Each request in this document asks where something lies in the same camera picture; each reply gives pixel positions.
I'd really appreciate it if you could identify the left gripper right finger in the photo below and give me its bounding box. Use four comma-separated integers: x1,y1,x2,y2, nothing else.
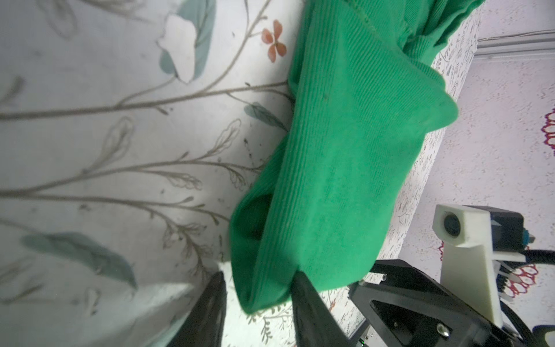
291,270,351,347

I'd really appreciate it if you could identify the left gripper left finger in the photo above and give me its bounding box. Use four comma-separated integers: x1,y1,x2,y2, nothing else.
168,271,227,347

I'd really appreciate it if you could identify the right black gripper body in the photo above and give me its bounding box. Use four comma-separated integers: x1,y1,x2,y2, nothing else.
349,260,520,346

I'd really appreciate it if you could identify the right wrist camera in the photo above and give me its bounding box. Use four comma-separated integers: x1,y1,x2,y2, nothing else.
432,204,529,328

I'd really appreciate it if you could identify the green tank top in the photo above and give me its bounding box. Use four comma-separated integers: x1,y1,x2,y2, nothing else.
229,1,480,314

